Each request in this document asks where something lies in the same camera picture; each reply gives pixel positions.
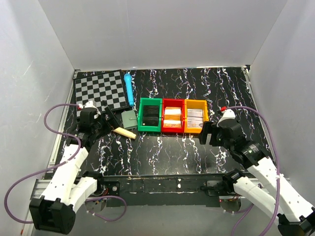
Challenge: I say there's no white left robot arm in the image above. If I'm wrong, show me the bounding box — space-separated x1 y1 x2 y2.
29 102 120 235

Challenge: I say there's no grey black chessboard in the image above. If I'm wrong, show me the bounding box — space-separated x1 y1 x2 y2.
73 70 130 112

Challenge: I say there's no red plastic bin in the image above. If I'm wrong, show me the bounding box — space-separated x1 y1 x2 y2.
161 98 186 133

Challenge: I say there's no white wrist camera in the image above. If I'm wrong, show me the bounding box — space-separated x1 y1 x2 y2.
217 107 236 126
77 100 101 115

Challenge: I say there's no green plastic bin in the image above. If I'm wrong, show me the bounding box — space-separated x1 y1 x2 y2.
137 97 162 133

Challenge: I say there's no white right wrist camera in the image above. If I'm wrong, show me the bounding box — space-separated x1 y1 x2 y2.
217 107 236 126

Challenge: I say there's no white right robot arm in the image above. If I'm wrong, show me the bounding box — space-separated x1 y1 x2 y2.
199 119 315 236

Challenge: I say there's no blue toy microphone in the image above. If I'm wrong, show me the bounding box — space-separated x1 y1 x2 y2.
124 73 134 107

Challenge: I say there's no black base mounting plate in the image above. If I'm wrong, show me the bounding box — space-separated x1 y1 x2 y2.
99 174 235 207

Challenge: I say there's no black cards stack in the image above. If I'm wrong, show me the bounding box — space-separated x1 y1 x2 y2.
142 105 159 126

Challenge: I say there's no green card holder wallet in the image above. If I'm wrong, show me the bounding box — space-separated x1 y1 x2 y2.
121 110 137 130

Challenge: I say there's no wooden stick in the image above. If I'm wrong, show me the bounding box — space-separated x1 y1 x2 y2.
113 127 137 140

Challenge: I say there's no orange white card stack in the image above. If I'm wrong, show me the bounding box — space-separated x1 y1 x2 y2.
163 119 182 128
164 107 182 117

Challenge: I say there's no grey printed card stack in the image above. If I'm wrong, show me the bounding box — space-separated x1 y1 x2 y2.
187 109 204 128

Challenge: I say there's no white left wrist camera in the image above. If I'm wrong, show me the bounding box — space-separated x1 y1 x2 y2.
77 100 101 115

